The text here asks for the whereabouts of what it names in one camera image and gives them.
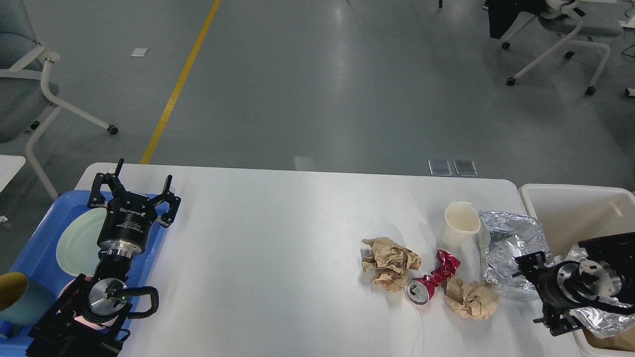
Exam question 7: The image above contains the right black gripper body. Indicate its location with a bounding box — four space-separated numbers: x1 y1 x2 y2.
535 263 581 313

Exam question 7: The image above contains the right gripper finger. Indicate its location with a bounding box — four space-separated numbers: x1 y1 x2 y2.
534 303 583 337
512 251 553 284

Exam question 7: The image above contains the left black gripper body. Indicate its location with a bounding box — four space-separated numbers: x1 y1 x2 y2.
97 198 157 254

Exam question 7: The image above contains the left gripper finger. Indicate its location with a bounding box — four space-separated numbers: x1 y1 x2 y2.
139 175 181 228
87 159 130 209

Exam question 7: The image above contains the crushed clear plastic bottle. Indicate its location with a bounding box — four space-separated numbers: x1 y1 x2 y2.
478 210 554 301

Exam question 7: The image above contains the aluminium foil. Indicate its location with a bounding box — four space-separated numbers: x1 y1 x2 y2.
554 245 635 339

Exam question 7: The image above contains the mint green plate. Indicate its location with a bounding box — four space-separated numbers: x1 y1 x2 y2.
55 208 107 277

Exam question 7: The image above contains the brown paper bag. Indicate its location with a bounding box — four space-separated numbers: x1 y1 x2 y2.
583 327 635 352

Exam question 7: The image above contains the pink mug dark inside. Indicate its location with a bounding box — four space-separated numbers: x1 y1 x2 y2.
56 274 127 330

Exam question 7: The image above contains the teal mug yellow inside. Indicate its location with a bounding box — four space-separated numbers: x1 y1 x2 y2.
0 271 57 340

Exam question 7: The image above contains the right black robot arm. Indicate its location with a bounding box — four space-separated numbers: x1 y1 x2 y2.
512 232 635 336

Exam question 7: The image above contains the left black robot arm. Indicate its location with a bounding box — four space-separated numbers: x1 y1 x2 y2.
25 159 181 357

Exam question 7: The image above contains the white waste bin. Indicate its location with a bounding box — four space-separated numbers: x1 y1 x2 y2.
519 184 635 357

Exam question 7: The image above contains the small crumpled brown paper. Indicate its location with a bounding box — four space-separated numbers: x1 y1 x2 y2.
444 276 501 320

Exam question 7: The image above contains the white paper cup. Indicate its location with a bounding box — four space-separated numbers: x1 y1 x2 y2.
439 201 482 251

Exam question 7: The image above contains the white side table edge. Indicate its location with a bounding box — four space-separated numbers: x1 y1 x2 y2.
0 154 26 192

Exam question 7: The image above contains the crushed red can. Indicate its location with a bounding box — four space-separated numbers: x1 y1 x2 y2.
405 249 461 305

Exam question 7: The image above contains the grey office chair left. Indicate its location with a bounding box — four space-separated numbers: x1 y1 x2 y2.
0 0 119 200

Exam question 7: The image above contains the grey office chair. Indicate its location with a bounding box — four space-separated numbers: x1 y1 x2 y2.
501 0 622 96
0 0 119 200

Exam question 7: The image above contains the crumpled brown paper ball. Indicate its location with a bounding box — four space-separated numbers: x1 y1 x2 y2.
361 237 422 293

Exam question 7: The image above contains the grey office chair right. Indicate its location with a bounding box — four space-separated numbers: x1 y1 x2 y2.
501 0 622 96

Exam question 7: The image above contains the black jacket on chair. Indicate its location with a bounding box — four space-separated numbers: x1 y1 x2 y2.
485 0 546 39

